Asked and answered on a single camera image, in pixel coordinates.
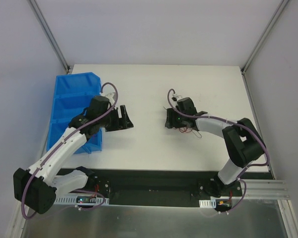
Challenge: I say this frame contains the red wire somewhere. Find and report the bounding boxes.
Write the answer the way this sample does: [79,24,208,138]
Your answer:
[162,106,203,139]

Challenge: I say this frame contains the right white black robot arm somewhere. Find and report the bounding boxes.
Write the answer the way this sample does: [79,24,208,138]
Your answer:
[165,97,267,196]

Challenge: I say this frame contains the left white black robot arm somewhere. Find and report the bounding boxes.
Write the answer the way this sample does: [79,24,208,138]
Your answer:
[13,93,133,214]

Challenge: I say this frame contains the blue plastic compartment bin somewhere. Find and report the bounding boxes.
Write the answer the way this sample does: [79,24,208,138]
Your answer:
[46,72,102,151]

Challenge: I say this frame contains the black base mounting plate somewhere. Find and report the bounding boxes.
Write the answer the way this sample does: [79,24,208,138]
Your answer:
[38,167,274,206]

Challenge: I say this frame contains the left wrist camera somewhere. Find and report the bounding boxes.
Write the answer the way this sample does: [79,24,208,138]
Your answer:
[102,92,116,105]

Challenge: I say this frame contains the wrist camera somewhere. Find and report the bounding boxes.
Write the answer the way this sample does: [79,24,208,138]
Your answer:
[102,92,116,105]
[171,93,183,102]

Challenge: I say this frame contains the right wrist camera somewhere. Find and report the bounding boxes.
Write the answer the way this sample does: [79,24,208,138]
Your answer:
[171,93,183,102]

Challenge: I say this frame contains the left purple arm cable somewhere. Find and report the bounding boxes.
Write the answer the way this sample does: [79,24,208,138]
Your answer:
[20,82,120,220]

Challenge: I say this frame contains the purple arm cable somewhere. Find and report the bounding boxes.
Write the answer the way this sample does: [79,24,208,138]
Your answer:
[167,88,271,216]
[20,82,120,220]

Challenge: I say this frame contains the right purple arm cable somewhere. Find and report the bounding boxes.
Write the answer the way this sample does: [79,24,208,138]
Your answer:
[167,88,271,216]

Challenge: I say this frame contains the left white cable duct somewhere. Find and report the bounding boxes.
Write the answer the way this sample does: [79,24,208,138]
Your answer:
[54,194,109,206]

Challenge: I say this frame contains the white cable duct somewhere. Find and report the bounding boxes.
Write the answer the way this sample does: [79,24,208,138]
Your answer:
[54,194,109,206]
[199,198,217,209]

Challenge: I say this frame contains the right white cable duct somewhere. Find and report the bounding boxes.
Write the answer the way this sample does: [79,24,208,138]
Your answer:
[199,198,217,209]

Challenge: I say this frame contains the aluminium front rail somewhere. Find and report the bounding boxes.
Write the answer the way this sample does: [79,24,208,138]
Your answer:
[22,174,291,199]

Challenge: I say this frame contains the left aluminium corner post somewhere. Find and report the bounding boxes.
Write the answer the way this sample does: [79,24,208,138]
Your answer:
[27,0,71,74]

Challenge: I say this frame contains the aluminium corner post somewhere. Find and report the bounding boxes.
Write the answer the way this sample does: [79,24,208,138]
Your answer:
[27,0,71,74]
[241,0,291,75]

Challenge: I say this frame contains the right aluminium corner post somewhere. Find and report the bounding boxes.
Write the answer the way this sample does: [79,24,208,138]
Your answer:
[241,0,291,75]

